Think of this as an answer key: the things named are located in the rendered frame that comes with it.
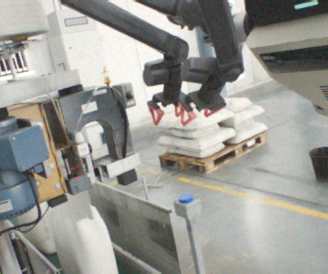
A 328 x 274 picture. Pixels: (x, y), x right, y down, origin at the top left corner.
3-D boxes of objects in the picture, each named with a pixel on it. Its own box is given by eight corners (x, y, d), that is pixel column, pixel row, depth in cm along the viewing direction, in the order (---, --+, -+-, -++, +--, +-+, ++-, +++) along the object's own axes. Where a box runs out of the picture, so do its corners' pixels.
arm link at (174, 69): (189, 66, 105) (179, 57, 109) (170, 68, 102) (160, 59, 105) (185, 86, 109) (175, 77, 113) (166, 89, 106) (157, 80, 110)
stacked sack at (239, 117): (268, 113, 455) (266, 103, 451) (233, 129, 416) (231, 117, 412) (241, 112, 489) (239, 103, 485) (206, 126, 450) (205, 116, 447)
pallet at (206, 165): (268, 141, 463) (266, 130, 460) (206, 174, 391) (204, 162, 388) (220, 137, 526) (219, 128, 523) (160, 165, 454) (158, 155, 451)
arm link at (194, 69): (243, 73, 85) (239, 44, 89) (200, 66, 82) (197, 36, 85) (220, 96, 96) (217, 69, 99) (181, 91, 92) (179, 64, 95)
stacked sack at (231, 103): (255, 106, 453) (254, 95, 450) (233, 115, 429) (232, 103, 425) (217, 106, 506) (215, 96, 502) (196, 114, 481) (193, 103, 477)
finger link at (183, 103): (170, 118, 105) (180, 95, 98) (188, 112, 109) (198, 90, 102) (183, 134, 102) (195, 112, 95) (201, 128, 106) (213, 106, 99)
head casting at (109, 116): (136, 153, 134) (119, 76, 127) (78, 176, 120) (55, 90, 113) (99, 145, 158) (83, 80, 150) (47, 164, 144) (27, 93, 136)
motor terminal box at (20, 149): (54, 166, 91) (42, 123, 88) (24, 182, 82) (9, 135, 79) (32, 167, 95) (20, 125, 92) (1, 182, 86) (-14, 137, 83)
